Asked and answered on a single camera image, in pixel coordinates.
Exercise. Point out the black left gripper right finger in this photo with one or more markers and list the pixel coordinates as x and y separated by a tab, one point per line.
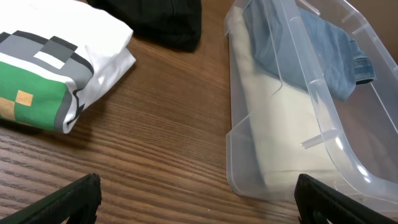
320	204

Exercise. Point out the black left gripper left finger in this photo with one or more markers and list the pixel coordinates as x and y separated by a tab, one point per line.
75	203

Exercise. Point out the cream cloth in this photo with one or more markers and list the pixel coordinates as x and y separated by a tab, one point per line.
280	118

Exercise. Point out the white printed t-shirt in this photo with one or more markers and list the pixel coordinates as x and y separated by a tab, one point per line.
57	58

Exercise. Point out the blue jeans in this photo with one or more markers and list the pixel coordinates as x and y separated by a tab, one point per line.
343	63

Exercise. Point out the black garment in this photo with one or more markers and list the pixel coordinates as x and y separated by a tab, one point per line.
172	23

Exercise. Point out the clear plastic storage bin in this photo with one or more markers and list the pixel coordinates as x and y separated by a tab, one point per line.
359	134

